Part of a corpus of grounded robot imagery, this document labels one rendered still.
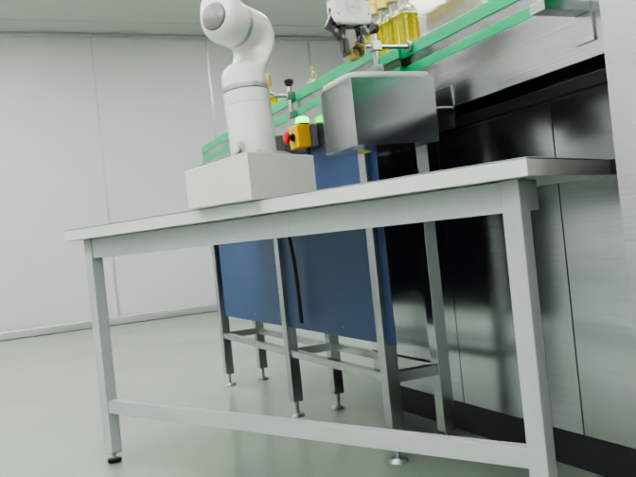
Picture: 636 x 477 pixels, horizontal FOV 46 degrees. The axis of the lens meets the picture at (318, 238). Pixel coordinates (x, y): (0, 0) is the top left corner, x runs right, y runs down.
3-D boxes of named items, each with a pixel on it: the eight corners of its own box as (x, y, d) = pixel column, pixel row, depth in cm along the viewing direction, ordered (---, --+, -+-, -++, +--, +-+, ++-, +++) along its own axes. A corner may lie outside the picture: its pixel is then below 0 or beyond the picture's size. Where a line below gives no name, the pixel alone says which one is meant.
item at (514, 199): (557, 557, 141) (518, 178, 142) (104, 463, 241) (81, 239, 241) (576, 539, 148) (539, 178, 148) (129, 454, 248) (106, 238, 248)
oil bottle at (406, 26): (426, 79, 209) (417, 2, 209) (408, 79, 207) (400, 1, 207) (415, 83, 214) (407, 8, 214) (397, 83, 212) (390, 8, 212)
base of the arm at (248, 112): (263, 151, 183) (253, 78, 184) (203, 167, 193) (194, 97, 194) (305, 157, 199) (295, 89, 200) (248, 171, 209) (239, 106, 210)
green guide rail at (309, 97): (379, 76, 201) (377, 45, 201) (377, 76, 200) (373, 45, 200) (204, 163, 361) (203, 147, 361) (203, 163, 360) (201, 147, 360)
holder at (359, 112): (458, 140, 182) (451, 76, 182) (357, 145, 171) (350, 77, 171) (421, 150, 198) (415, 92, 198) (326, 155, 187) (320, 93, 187)
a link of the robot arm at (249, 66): (213, 95, 195) (202, 5, 196) (252, 105, 211) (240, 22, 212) (253, 82, 189) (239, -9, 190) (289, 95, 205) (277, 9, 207)
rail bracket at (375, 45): (415, 71, 200) (411, 24, 200) (360, 71, 193) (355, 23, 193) (410, 74, 203) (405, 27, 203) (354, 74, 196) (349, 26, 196)
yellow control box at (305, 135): (319, 147, 233) (317, 123, 233) (297, 148, 230) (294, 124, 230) (310, 150, 239) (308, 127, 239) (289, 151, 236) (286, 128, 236)
